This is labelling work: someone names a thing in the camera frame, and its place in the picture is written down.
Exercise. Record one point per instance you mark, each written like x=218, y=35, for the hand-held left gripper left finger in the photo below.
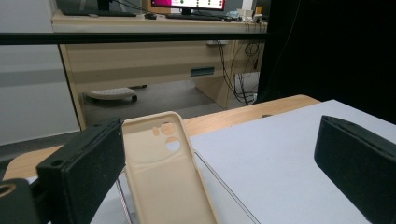
x=81, y=171

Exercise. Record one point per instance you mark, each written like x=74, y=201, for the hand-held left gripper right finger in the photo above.
x=358, y=168

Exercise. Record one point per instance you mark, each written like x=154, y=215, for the clear plastic tray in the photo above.
x=222, y=202

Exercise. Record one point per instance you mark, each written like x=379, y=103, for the white table board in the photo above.
x=271, y=161

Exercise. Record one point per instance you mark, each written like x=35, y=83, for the white cabinet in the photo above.
x=31, y=93

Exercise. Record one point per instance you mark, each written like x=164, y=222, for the black curtain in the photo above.
x=336, y=49

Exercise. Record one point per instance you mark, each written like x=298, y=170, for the wooden desk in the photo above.
x=140, y=62

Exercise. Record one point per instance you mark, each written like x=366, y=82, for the wooden table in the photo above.
x=236, y=116

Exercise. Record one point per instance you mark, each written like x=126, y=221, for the black keyboard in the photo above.
x=96, y=13
x=194, y=17

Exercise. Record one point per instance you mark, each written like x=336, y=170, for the black computer mouse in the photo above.
x=150, y=16

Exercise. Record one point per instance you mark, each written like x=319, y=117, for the computer monitor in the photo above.
x=188, y=3

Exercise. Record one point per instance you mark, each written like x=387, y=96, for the black horizontal frame bar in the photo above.
x=124, y=38

